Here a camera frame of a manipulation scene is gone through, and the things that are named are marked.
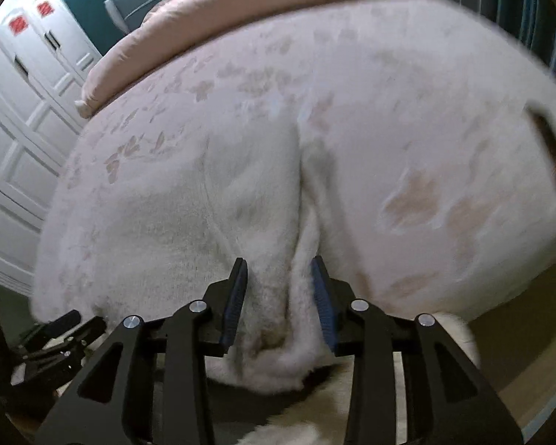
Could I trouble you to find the blue striped curtain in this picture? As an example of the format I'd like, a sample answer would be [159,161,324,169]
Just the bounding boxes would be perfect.
[428,0,556,98]

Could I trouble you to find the dark brown strap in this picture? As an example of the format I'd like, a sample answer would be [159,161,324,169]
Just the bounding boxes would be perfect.
[523,106,556,186]

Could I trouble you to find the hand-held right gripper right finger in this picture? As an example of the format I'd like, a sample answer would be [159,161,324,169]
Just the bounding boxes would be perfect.
[310,255,524,445]

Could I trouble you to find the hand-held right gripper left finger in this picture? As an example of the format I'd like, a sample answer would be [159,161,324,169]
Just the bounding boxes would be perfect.
[36,257,250,445]

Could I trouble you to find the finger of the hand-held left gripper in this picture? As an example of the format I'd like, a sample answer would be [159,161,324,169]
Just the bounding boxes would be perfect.
[21,310,82,349]
[13,316,108,383]

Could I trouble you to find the white sweater with black hearts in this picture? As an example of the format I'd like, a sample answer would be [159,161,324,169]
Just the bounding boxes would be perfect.
[34,139,353,390]

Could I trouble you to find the white panelled wardrobe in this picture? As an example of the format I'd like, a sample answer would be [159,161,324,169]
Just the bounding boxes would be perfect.
[0,0,105,295]

